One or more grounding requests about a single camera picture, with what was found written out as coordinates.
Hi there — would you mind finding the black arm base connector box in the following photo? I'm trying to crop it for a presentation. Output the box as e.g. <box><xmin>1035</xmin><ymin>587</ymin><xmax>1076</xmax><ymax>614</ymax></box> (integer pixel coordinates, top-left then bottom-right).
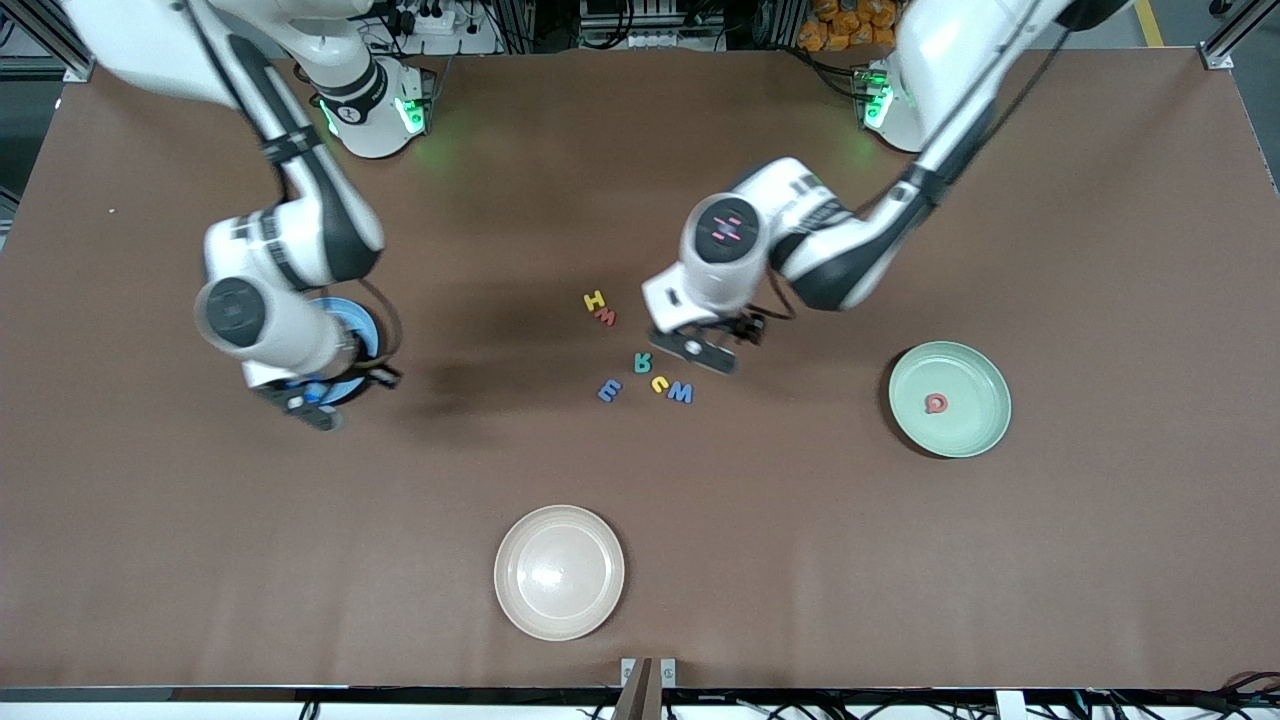
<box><xmin>852</xmin><ymin>64</ymin><xmax>893</xmax><ymax>129</ymax></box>
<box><xmin>398</xmin><ymin>66</ymin><xmax>438</xmax><ymax>136</ymax></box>

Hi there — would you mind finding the blue plate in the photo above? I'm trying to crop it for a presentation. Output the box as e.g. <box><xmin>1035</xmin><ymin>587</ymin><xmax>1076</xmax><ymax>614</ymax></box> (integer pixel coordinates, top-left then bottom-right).
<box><xmin>300</xmin><ymin>297</ymin><xmax>383</xmax><ymax>406</ymax></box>

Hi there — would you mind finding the pale green plate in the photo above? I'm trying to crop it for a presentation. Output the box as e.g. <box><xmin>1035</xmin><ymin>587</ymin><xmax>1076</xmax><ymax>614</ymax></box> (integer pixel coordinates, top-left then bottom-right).
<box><xmin>888</xmin><ymin>341</ymin><xmax>1013</xmax><ymax>459</ymax></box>

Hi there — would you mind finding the beige plate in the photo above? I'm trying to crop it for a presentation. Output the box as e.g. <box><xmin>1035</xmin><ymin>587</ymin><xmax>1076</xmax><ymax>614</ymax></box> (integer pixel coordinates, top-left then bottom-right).
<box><xmin>493</xmin><ymin>504</ymin><xmax>627</xmax><ymax>642</ymax></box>

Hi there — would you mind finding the pile of orange objects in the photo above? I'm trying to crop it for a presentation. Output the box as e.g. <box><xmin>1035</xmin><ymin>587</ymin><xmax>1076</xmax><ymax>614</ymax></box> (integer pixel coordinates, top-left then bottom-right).
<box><xmin>797</xmin><ymin>0</ymin><xmax>906</xmax><ymax>53</ymax></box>

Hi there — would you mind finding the dark equipment rack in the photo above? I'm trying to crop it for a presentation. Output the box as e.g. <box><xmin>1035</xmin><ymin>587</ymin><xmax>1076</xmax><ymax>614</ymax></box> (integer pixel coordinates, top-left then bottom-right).
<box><xmin>520</xmin><ymin>0</ymin><xmax>801</xmax><ymax>53</ymax></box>

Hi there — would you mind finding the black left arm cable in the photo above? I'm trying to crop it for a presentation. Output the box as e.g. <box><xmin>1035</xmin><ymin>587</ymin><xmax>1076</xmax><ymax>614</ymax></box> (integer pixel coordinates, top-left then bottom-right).
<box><xmin>765</xmin><ymin>0</ymin><xmax>1079</xmax><ymax>323</ymax></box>

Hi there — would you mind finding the brown camera post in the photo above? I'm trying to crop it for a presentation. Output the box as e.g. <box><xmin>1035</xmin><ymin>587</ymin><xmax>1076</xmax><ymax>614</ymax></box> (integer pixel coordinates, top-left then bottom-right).
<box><xmin>612</xmin><ymin>657</ymin><xmax>653</xmax><ymax>720</ymax></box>

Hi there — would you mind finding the aluminium frame post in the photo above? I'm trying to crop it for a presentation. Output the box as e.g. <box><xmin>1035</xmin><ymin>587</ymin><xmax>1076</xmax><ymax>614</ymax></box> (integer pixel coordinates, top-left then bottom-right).
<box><xmin>1200</xmin><ymin>0</ymin><xmax>1280</xmax><ymax>71</ymax></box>
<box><xmin>0</xmin><ymin>0</ymin><xmax>101</xmax><ymax>83</ymax></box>

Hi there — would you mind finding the black and red cable bundle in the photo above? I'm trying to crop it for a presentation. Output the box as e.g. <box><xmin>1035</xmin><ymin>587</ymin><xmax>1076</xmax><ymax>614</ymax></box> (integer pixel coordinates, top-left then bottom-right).
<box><xmin>1080</xmin><ymin>668</ymin><xmax>1280</xmax><ymax>720</ymax></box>

